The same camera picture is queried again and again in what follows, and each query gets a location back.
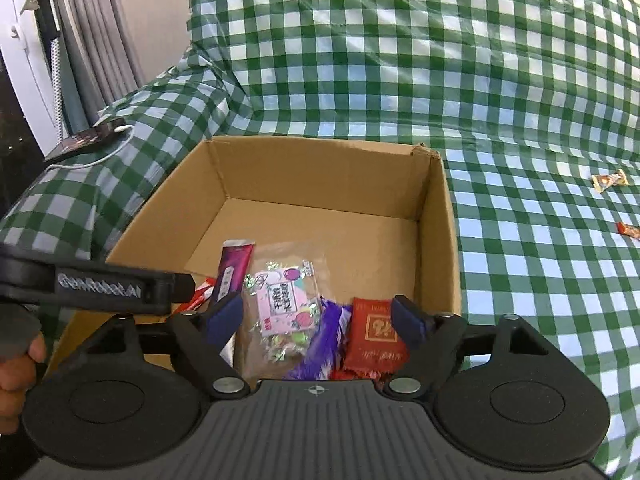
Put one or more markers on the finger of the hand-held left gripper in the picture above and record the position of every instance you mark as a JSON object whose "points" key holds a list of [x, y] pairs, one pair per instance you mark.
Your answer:
{"points": [[182, 287]]}

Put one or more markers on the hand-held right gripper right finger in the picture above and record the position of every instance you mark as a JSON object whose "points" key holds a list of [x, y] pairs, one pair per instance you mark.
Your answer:
{"points": [[407, 320]]}

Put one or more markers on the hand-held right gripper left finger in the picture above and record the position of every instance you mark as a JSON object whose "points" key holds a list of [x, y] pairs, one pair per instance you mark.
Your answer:
{"points": [[226, 317]]}

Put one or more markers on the red and white snack packet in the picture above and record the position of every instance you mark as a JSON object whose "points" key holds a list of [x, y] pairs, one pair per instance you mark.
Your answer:
{"points": [[202, 294]]}

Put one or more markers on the red sachet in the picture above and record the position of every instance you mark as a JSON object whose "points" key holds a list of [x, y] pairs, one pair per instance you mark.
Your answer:
{"points": [[372, 335]]}

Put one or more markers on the long purple snack bar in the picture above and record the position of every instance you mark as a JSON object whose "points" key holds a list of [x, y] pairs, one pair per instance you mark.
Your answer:
{"points": [[235, 265]]}

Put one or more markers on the clear candy bag pink label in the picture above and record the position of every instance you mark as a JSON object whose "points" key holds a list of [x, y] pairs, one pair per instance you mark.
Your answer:
{"points": [[282, 305]]}

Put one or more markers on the purple snack packet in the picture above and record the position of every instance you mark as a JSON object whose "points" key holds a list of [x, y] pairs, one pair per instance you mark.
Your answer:
{"points": [[322, 345]]}

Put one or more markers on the cardboard box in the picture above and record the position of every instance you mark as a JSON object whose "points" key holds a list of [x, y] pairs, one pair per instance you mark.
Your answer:
{"points": [[320, 185]]}

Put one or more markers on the person's left hand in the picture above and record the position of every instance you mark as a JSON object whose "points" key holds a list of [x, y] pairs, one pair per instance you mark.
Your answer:
{"points": [[15, 390]]}

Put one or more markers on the black smartphone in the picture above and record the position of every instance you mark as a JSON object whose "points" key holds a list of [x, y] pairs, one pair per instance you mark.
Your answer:
{"points": [[85, 139]]}

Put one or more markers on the dark window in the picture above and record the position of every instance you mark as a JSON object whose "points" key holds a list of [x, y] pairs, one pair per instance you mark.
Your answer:
{"points": [[12, 125]]}

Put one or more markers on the orange red wrapped candy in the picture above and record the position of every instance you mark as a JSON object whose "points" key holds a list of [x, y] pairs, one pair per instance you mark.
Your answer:
{"points": [[629, 230]]}

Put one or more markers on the gold wrapped candy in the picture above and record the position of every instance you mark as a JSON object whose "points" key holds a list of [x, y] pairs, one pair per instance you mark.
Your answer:
{"points": [[607, 180]]}

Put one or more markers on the grey curtain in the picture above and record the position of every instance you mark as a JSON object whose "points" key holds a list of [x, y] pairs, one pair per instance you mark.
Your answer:
{"points": [[100, 35]]}

